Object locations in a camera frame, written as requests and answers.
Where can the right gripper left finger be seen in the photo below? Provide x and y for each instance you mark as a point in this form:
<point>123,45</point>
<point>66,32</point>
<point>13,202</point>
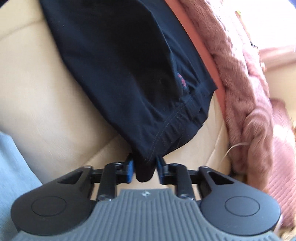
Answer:
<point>65,203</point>

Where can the beige leather mattress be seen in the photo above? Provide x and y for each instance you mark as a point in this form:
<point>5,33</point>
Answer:
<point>54,125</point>

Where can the salmon pink bed sheet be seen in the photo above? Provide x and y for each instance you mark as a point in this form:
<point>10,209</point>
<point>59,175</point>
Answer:
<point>196,39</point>

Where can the pink fluffy blanket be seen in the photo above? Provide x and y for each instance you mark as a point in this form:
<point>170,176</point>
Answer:
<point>248,111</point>

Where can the black pants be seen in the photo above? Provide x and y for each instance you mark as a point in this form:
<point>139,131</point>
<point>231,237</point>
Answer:
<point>139,68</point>

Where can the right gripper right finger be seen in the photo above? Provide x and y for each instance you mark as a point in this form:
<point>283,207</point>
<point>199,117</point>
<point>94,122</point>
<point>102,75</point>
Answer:
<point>228,204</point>

